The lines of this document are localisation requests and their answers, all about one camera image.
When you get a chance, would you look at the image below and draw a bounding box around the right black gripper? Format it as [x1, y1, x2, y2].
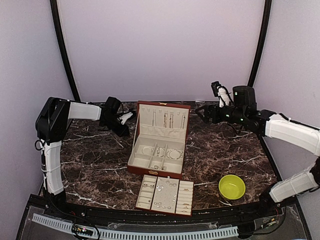
[196, 102, 247, 125]

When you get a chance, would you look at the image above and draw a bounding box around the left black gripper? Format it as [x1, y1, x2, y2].
[102, 116, 129, 138]

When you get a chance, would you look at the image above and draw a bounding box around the red jewelry box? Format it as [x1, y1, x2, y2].
[127, 101, 191, 179]

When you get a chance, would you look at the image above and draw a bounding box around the red jewelry tray insert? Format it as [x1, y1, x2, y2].
[135, 175, 194, 216]

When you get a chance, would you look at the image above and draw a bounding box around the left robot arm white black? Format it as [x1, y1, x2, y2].
[35, 96, 136, 196]

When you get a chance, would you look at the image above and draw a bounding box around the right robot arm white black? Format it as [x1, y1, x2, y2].
[196, 81, 320, 217]

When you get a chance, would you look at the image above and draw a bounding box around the thin silver bangle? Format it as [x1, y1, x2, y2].
[141, 146, 153, 155]

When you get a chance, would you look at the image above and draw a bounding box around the silver pearl open bangle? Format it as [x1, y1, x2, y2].
[166, 149, 183, 160]

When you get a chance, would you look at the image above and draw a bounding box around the lime green bowl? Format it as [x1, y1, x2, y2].
[218, 174, 246, 200]

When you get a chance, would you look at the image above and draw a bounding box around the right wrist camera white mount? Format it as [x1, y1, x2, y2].
[211, 81, 233, 108]

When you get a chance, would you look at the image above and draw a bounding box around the white slotted cable duct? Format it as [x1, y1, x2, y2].
[31, 213, 239, 240]

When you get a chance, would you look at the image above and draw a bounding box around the right black frame post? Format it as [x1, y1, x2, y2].
[247, 0, 272, 88]

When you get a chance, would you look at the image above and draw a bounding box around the black frame post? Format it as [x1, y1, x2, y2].
[247, 0, 272, 88]
[49, 0, 81, 102]

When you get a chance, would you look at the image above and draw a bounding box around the left black frame post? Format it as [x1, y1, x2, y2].
[49, 0, 81, 102]

